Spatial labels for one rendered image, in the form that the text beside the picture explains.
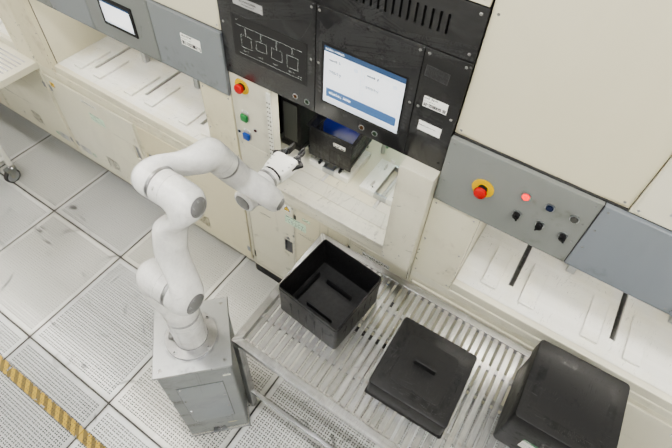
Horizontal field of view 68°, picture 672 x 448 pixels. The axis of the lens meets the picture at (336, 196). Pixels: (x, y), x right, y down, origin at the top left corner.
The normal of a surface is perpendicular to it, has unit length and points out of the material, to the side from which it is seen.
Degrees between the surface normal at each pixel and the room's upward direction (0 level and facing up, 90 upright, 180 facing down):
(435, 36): 90
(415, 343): 0
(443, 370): 0
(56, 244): 0
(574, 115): 90
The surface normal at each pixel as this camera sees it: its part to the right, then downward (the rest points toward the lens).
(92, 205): 0.04, -0.64
